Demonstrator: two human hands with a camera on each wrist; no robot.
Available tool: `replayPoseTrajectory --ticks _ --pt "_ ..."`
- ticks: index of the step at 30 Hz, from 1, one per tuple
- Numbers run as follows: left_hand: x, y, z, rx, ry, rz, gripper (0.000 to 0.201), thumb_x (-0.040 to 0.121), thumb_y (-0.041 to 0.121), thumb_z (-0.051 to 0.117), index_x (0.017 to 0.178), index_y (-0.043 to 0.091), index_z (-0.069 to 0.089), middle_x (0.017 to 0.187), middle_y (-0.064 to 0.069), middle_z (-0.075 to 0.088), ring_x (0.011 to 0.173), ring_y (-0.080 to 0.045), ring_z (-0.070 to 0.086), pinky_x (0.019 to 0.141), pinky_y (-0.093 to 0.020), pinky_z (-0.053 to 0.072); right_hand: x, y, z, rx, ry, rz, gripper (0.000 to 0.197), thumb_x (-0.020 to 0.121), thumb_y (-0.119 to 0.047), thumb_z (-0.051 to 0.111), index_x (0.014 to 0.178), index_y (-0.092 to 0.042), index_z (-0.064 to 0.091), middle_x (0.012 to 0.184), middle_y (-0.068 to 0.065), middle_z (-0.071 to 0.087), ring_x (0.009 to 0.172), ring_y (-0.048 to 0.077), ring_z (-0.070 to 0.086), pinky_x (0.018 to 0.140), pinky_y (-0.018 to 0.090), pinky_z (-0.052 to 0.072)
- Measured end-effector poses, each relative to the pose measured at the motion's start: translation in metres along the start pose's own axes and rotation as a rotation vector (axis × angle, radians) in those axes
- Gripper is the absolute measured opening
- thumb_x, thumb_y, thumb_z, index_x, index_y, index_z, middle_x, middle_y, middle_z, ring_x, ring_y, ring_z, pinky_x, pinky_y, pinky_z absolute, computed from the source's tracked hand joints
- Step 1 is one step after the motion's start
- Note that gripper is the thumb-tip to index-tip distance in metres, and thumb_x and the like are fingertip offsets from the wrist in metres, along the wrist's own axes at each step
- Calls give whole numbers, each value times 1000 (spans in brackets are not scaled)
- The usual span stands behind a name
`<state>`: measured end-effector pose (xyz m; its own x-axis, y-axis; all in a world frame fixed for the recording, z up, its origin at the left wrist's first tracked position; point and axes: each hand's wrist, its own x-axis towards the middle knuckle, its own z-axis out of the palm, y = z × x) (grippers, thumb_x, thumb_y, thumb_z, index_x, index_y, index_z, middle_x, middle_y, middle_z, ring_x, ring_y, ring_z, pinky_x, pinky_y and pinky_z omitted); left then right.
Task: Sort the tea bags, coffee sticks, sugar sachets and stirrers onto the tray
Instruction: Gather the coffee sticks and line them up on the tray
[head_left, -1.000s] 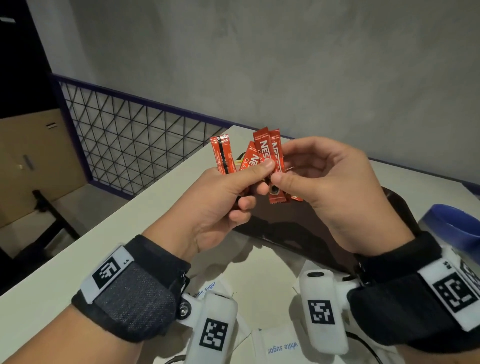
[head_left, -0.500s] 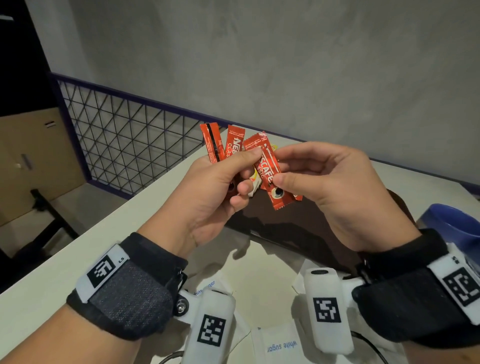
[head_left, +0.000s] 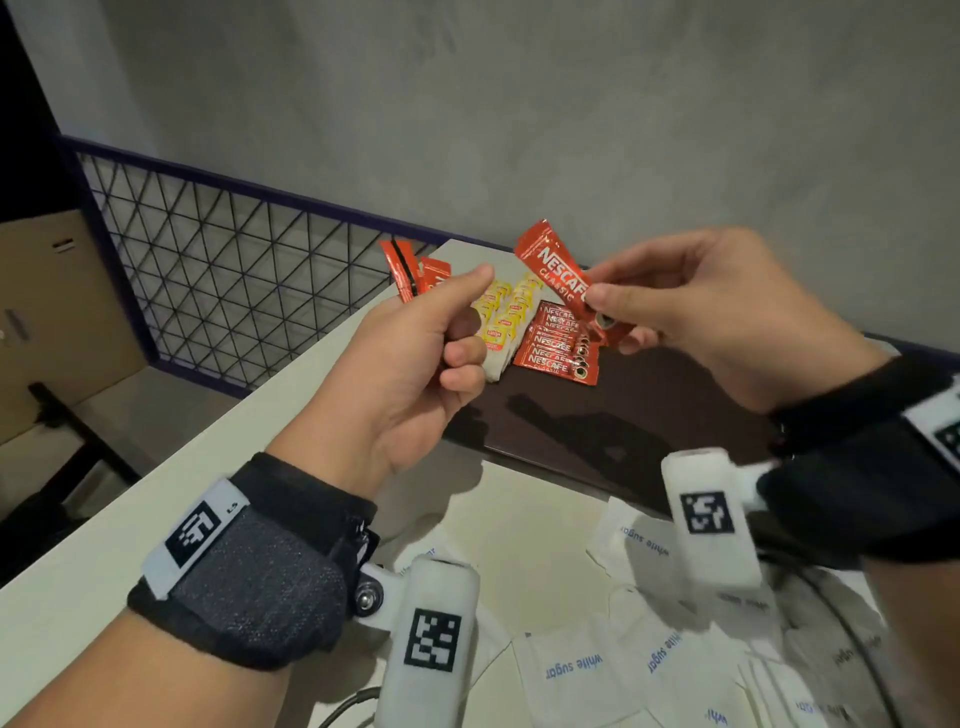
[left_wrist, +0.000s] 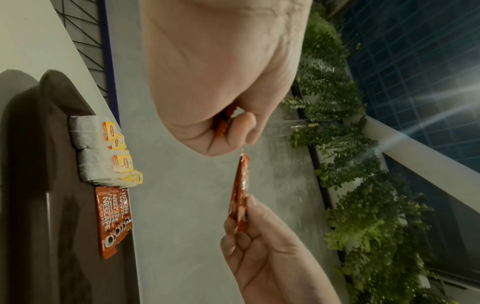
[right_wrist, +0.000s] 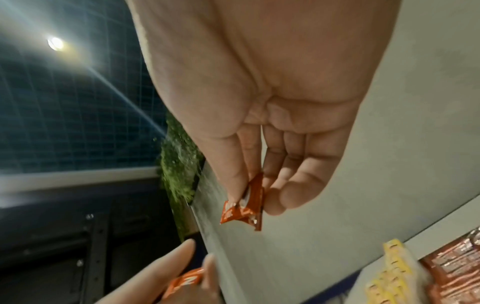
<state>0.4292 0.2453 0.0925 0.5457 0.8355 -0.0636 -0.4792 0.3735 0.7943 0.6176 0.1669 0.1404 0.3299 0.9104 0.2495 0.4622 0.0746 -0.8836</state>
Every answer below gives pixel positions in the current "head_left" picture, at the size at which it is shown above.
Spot person's right hand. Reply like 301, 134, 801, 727
583, 228, 894, 415

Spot person's left hand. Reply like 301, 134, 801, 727
266, 263, 496, 500

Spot Nescafe sachets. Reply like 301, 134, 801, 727
378, 239, 454, 305

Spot brown plastic tray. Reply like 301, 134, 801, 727
442, 329, 781, 519

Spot row of red coffee sachets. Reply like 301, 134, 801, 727
513, 299, 603, 388

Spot Nescafe sachet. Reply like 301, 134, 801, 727
513, 219, 639, 348

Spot pile of white sugar packets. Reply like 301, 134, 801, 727
374, 494, 901, 728

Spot purple metal mesh railing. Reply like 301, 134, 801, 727
63, 136, 960, 399

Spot black wristband white markers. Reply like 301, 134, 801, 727
127, 452, 380, 671
757, 352, 960, 568

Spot wooden stir sticks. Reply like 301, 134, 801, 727
757, 551, 901, 728

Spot black metal table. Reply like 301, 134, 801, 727
0, 382, 144, 586

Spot dark cabinet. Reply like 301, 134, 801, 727
0, 0, 80, 223

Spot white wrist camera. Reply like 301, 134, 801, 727
661, 447, 778, 592
352, 554, 481, 728

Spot black cable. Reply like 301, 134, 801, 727
318, 686, 380, 728

